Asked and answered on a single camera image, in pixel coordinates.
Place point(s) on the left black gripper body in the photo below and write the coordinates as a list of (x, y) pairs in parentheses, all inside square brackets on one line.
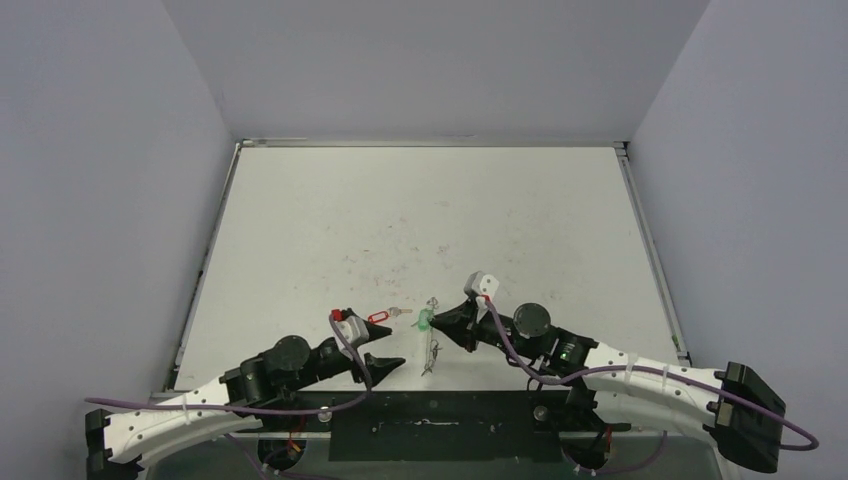
[(327, 365)]

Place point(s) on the metal key holder ring plate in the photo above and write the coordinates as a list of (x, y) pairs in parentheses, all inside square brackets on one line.
[(432, 346)]

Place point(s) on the green tagged key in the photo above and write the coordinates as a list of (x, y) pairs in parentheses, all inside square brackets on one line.
[(423, 322)]

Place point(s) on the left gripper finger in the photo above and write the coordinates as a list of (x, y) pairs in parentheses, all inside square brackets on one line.
[(377, 368), (358, 331)]

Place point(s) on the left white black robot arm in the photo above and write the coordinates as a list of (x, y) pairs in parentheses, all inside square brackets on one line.
[(124, 438)]

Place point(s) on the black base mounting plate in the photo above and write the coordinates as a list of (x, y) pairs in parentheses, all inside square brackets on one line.
[(421, 426)]

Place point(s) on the red tagged key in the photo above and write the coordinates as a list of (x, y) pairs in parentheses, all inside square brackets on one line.
[(384, 315)]

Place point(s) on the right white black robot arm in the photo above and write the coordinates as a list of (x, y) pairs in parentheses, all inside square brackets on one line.
[(732, 409)]

